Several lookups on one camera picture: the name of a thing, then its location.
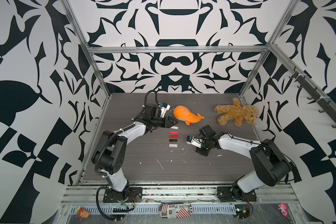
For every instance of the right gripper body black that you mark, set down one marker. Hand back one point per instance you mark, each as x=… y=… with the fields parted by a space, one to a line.
x=205 y=147

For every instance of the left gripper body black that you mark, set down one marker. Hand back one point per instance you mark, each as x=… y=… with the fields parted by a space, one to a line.
x=158 y=122

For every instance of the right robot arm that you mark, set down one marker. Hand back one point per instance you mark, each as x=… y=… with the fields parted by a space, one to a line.
x=270 y=164

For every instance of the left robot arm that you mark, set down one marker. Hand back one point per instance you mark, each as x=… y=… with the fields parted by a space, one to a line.
x=110 y=151

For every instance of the orange plush whale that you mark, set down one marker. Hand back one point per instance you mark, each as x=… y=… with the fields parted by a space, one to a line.
x=182 y=113

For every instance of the brown teddy bear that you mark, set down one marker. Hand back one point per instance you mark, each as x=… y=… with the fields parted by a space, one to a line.
x=237 y=113

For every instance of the small electronics board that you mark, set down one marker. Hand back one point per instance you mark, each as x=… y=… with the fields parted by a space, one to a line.
x=243 y=211

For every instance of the pink toy figure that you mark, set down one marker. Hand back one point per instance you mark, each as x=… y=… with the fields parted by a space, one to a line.
x=283 y=209

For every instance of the red yellow toy figure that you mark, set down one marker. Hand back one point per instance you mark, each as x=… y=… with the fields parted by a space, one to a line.
x=81 y=212

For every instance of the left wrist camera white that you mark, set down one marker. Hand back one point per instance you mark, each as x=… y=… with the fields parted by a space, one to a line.
x=164 y=107

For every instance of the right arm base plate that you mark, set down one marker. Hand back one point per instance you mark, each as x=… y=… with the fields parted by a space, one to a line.
x=235 y=194

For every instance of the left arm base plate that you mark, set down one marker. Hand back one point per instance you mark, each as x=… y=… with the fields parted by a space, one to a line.
x=129 y=194

